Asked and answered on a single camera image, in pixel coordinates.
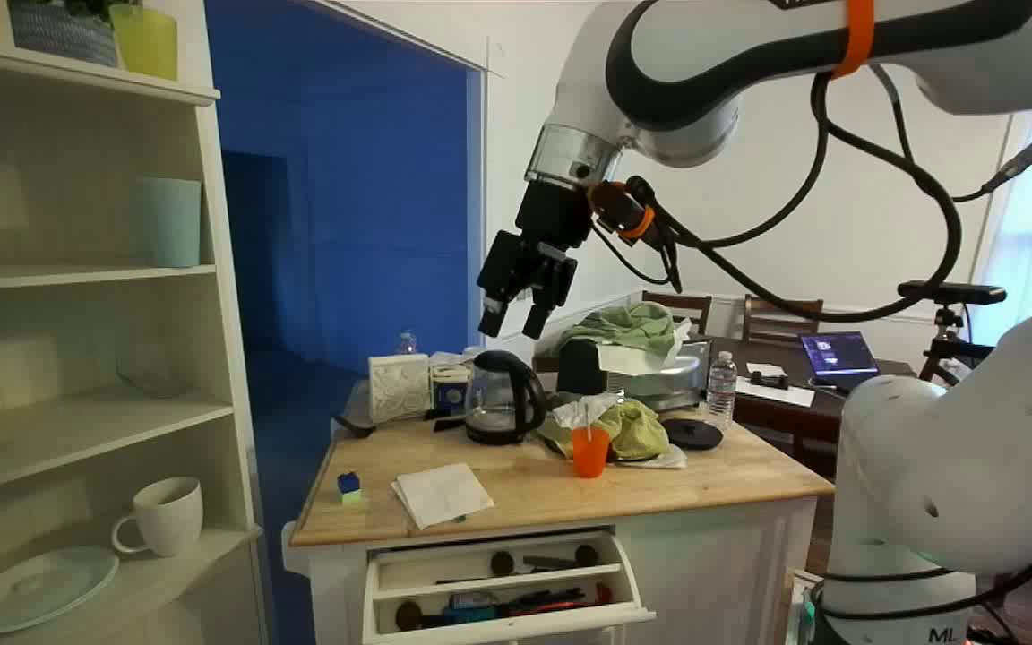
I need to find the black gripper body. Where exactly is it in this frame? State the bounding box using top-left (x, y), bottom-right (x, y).
top-left (475, 181), bottom-right (591, 305)

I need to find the white kitchen drawer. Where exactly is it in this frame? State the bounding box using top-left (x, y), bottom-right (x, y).
top-left (362, 531), bottom-right (652, 645)

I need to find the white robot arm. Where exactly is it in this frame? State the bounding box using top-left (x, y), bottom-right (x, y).
top-left (480, 0), bottom-right (1032, 645)

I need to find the black electric kettle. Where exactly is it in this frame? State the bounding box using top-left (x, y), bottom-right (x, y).
top-left (467, 352), bottom-right (545, 446)

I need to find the green towel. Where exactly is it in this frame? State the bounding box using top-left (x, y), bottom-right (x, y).
top-left (565, 300), bottom-right (684, 359)

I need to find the white tissue box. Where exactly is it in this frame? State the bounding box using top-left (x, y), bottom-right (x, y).
top-left (368, 355), bottom-right (429, 425)

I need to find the silver metal container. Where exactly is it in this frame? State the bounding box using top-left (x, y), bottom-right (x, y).
top-left (606, 355), bottom-right (703, 414)

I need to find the orange plastic cup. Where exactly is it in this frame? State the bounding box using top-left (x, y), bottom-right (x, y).
top-left (570, 428), bottom-right (609, 479)

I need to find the yellow-green cloth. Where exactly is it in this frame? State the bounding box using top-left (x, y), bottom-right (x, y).
top-left (598, 402), bottom-right (670, 462)

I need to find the black round kettle base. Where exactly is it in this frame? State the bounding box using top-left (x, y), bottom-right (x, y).
top-left (662, 420), bottom-right (723, 451)

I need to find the clear water bottle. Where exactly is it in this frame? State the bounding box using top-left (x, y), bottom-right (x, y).
top-left (707, 352), bottom-right (739, 416)

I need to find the white paper napkin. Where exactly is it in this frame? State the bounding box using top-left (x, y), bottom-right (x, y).
top-left (395, 462), bottom-right (494, 531)

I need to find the blue green small block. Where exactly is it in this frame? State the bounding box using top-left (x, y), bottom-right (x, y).
top-left (336, 472), bottom-right (365, 506)

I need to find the dark wooden table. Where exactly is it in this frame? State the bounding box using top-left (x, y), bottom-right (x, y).
top-left (707, 333), bottom-right (921, 451)

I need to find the laptop with blue screen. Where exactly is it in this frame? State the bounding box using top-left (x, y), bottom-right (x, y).
top-left (801, 333), bottom-right (877, 383)

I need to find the light blue cup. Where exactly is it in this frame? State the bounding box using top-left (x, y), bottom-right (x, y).
top-left (135, 181), bottom-right (201, 270)

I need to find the white mug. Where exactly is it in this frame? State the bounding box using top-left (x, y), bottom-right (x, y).
top-left (112, 477), bottom-right (205, 558)

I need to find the white shelf unit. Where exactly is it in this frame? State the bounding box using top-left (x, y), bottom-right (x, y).
top-left (0, 46), bottom-right (269, 645)

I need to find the yellow-green pot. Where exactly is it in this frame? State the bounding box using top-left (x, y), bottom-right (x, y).
top-left (112, 5), bottom-right (178, 81)

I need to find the potted green plant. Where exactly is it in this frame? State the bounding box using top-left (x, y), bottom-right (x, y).
top-left (7, 0), bottom-right (117, 67)

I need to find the white plate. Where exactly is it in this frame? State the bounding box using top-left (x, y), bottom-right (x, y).
top-left (0, 545), bottom-right (117, 635)

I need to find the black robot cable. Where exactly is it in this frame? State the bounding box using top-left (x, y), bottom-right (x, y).
top-left (591, 64), bottom-right (1032, 328)

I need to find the black camera on stand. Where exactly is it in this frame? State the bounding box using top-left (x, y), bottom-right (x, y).
top-left (895, 280), bottom-right (1006, 305)

